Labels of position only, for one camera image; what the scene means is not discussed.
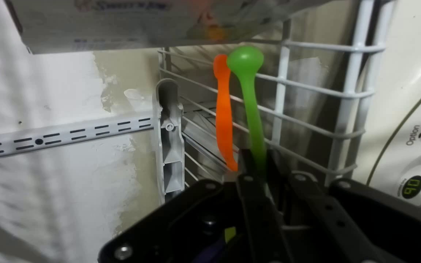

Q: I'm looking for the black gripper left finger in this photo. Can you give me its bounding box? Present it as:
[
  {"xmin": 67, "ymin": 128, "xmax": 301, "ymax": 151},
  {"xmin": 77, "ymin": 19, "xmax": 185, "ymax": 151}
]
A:
[{"xmin": 236, "ymin": 148, "xmax": 295, "ymax": 263}]

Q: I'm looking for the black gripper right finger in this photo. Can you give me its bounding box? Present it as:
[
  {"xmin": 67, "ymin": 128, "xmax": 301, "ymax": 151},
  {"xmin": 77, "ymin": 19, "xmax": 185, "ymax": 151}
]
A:
[{"xmin": 267, "ymin": 150, "xmax": 391, "ymax": 263}]

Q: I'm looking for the orange plastic knife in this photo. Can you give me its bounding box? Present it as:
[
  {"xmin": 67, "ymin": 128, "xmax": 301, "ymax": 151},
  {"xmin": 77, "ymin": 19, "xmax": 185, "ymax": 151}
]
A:
[{"xmin": 212, "ymin": 53, "xmax": 241, "ymax": 174}]

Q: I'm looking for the white washing machine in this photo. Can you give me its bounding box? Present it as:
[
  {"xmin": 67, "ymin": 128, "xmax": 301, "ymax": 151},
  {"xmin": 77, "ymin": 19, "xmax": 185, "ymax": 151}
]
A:
[{"xmin": 353, "ymin": 0, "xmax": 421, "ymax": 218}]

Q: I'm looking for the white shelf bracket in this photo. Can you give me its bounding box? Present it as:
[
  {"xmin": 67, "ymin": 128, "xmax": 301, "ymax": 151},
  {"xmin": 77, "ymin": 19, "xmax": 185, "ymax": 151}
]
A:
[{"xmin": 156, "ymin": 79, "xmax": 187, "ymax": 199}]

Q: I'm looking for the white wire shelf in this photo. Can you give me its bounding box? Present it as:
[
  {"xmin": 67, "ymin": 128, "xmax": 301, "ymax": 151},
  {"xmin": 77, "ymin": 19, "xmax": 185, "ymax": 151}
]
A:
[{"xmin": 156, "ymin": 0, "xmax": 397, "ymax": 192}]

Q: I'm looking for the white slotted shelf rail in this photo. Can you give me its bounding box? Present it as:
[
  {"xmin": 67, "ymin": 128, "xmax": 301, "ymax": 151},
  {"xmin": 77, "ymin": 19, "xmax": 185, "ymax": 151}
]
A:
[{"xmin": 0, "ymin": 114, "xmax": 156, "ymax": 166}]

